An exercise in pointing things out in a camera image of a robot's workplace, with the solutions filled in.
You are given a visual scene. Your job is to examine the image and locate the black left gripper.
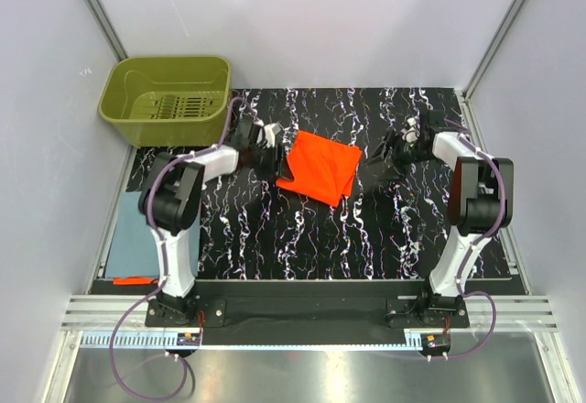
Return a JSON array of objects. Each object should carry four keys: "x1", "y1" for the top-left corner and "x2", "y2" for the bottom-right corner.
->
[{"x1": 249, "y1": 145, "x2": 294, "y2": 184}]

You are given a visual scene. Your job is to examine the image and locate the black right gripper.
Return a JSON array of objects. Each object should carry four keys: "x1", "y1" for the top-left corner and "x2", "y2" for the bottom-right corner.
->
[{"x1": 363, "y1": 130, "x2": 436, "y2": 184}]

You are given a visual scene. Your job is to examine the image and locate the orange t shirt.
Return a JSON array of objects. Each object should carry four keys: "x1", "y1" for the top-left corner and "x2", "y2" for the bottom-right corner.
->
[{"x1": 276, "y1": 131, "x2": 363, "y2": 208}]

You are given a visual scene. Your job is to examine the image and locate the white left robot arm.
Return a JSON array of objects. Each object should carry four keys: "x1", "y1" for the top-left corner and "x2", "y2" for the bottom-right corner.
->
[{"x1": 138, "y1": 117, "x2": 293, "y2": 326}]

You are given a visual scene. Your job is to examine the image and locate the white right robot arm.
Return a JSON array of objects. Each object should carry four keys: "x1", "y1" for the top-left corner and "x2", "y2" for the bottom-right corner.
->
[{"x1": 365, "y1": 111, "x2": 514, "y2": 327}]

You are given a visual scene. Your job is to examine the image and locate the black marble pattern mat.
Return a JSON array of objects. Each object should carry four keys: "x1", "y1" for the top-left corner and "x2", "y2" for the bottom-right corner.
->
[{"x1": 190, "y1": 87, "x2": 463, "y2": 280}]

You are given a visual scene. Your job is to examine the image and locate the olive green plastic basket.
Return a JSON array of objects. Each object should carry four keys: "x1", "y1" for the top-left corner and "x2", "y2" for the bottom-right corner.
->
[{"x1": 99, "y1": 56, "x2": 232, "y2": 148}]

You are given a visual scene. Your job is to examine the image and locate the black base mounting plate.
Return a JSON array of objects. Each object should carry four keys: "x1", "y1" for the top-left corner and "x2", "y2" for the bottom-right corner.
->
[{"x1": 146, "y1": 280, "x2": 469, "y2": 346}]

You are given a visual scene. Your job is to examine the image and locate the folded grey-blue t shirt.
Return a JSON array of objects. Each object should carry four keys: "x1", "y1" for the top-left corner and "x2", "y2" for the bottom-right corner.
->
[{"x1": 105, "y1": 191, "x2": 201, "y2": 278}]

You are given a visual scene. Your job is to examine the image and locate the folded orange t shirt underneath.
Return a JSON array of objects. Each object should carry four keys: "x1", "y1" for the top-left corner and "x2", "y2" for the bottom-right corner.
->
[{"x1": 113, "y1": 277, "x2": 158, "y2": 286}]

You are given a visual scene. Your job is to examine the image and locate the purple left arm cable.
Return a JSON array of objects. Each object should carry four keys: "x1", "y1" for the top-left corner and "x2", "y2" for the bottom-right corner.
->
[{"x1": 109, "y1": 96, "x2": 257, "y2": 399}]

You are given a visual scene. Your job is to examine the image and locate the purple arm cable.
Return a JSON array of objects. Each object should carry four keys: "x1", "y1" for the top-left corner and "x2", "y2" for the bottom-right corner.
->
[
  {"x1": 109, "y1": 96, "x2": 257, "y2": 399},
  {"x1": 423, "y1": 118, "x2": 507, "y2": 363}
]

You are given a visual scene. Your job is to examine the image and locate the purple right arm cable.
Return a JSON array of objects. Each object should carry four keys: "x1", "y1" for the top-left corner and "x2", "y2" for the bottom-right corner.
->
[{"x1": 423, "y1": 118, "x2": 507, "y2": 363}]

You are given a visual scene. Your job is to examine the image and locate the right aluminium frame post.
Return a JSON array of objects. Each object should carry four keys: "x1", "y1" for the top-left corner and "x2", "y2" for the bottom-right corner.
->
[{"x1": 461, "y1": 0, "x2": 528, "y2": 101}]

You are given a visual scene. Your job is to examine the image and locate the aluminium frame post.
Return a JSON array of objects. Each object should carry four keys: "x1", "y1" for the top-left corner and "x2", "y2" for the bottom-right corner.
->
[
  {"x1": 461, "y1": 0, "x2": 528, "y2": 101},
  {"x1": 84, "y1": 0, "x2": 128, "y2": 61}
]

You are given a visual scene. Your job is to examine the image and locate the aluminium front rail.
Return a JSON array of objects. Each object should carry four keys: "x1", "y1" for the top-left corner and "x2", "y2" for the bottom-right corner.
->
[{"x1": 63, "y1": 295, "x2": 558, "y2": 332}]

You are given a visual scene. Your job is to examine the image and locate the left aluminium frame post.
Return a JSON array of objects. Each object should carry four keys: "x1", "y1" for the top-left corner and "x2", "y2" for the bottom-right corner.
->
[{"x1": 84, "y1": 0, "x2": 128, "y2": 61}]

